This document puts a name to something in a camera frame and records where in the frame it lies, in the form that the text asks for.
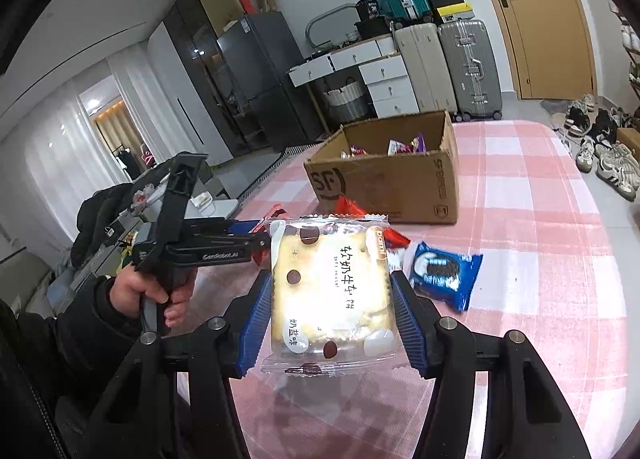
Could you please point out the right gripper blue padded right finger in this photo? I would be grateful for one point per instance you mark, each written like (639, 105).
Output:
(527, 414)

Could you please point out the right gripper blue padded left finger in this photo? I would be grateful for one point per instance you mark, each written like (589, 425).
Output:
(176, 390)

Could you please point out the red wafer bar packet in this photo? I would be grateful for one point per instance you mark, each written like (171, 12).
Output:
(262, 229)

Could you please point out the cream biscuit clear packet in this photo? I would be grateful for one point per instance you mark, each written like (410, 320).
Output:
(332, 302)

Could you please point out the blue Oreo cookie packet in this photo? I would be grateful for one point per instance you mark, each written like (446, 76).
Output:
(444, 276)

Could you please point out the red orange snack packet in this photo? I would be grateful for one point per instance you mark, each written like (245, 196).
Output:
(351, 210)

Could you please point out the person's left hand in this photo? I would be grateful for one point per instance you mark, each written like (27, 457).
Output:
(131, 286)

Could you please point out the white wardrobe panel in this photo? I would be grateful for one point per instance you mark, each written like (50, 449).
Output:
(184, 99)

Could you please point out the pink checkered tablecloth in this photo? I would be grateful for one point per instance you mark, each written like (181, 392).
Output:
(548, 270)

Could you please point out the white curtain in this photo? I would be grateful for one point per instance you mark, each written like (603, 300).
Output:
(54, 159)

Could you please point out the black refrigerator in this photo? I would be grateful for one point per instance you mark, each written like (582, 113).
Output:
(260, 50)

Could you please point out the woven laundry basket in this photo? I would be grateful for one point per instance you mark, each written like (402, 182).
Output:
(347, 104)

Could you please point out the dark glass cabinet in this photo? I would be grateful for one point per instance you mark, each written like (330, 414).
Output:
(194, 27)

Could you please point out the SF Express cardboard box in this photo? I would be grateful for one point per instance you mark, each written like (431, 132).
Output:
(404, 166)

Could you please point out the oval mirror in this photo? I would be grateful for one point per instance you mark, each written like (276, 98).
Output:
(333, 28)

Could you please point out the white drawer desk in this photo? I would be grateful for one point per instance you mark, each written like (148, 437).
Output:
(381, 69)

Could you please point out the black bag on desk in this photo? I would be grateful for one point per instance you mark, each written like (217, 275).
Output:
(371, 23)

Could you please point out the small brown cardboard box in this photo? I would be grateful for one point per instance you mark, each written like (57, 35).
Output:
(631, 139)

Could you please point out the beige suitcase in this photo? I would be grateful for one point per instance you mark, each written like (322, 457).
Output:
(427, 67)

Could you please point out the silver grey suitcase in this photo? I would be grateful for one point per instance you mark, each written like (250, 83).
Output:
(473, 70)

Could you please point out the shoe rack with shoes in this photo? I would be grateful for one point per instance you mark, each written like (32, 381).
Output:
(630, 41)

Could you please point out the wooden door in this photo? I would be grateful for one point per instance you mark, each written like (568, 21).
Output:
(549, 48)

